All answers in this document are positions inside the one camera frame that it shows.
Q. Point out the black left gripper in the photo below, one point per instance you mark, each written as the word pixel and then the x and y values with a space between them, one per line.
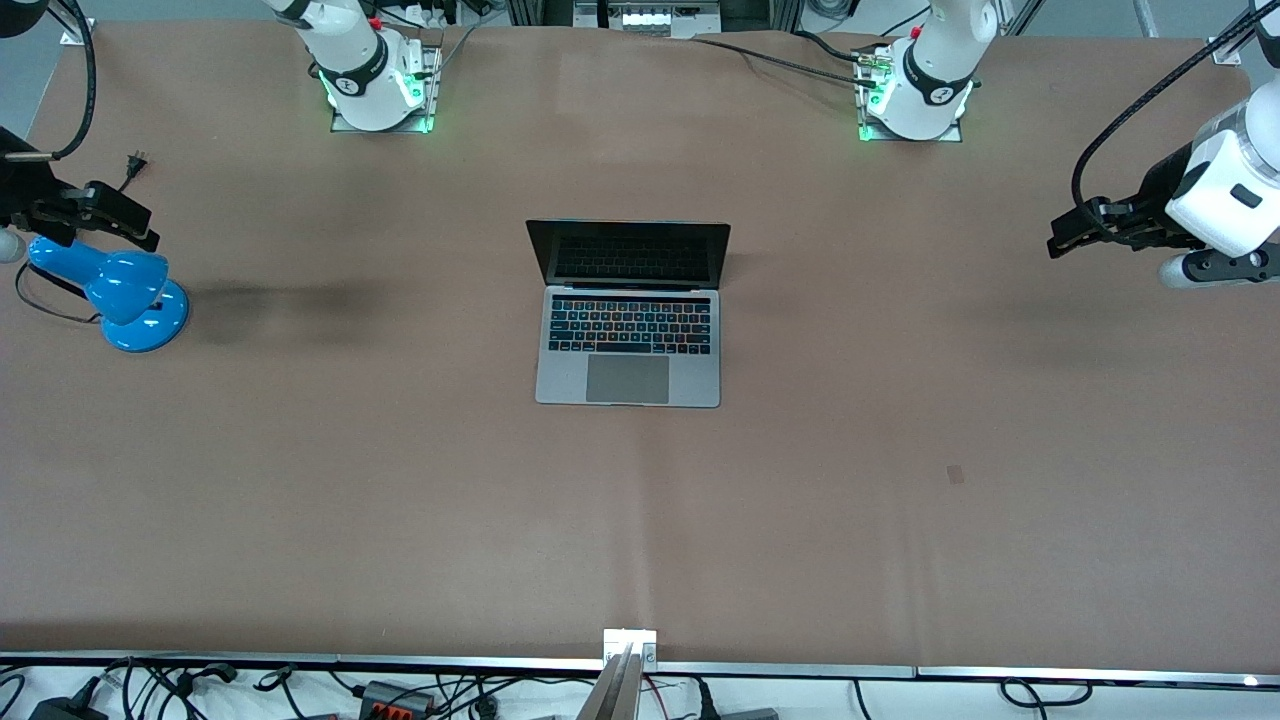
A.
pixel 1157 187

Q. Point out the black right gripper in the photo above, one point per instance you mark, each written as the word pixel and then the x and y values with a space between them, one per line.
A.
pixel 22 192

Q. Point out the silver grey laptop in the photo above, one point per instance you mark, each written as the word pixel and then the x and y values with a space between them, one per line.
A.
pixel 628 340

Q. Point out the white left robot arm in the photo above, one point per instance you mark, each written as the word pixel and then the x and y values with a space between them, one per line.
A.
pixel 940 65

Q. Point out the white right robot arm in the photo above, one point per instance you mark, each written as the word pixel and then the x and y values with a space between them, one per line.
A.
pixel 355 55

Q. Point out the blue desk lamp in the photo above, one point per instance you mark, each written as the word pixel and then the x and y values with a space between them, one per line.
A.
pixel 125 295

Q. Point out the white power strip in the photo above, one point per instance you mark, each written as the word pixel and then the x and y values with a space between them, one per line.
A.
pixel 645 17

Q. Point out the black power adapter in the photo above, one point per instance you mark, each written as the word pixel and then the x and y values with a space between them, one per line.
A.
pixel 65 708

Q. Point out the black box orange connectors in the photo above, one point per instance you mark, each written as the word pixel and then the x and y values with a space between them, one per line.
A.
pixel 398 697

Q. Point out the aluminium profile bar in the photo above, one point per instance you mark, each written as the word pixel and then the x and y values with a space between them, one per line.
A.
pixel 612 690

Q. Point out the silver corner bracket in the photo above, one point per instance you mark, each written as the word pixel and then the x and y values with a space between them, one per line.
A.
pixel 78 32
pixel 1227 50

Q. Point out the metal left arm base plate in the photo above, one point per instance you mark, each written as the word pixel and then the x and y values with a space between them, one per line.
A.
pixel 868 125

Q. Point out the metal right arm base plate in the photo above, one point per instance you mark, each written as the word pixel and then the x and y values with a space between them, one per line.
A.
pixel 432 95

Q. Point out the metal table edge rail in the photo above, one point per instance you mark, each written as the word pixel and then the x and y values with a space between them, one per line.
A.
pixel 300 660

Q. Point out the silver mounting bracket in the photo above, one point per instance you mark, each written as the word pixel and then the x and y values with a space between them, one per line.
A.
pixel 645 640

